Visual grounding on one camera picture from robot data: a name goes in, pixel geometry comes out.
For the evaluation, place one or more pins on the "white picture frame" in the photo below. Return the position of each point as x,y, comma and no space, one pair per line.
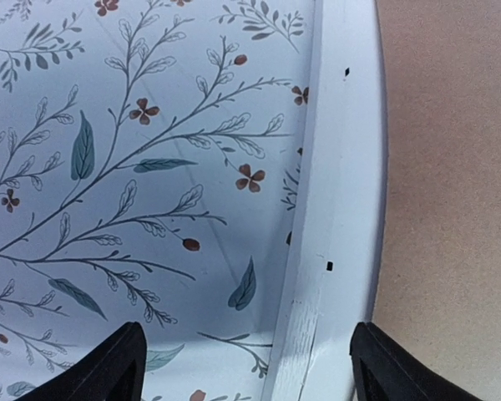
334,255

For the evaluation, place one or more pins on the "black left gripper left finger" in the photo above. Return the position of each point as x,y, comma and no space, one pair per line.
114,370

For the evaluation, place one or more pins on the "brown cardboard backing board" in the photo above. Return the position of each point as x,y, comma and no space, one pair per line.
439,290

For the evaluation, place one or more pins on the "floral patterned table cover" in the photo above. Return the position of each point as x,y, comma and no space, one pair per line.
149,154

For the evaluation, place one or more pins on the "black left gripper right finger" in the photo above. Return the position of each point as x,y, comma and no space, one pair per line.
383,370

